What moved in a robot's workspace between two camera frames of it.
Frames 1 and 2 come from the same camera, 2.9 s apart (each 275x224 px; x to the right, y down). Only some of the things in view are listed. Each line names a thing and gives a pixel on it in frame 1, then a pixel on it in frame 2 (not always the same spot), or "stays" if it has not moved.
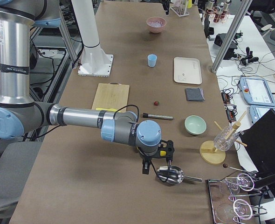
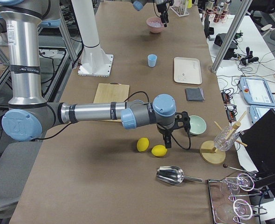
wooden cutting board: [112, 95] stays
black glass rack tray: [230, 199] stays
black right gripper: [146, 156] → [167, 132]
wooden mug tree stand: [208, 151] stays
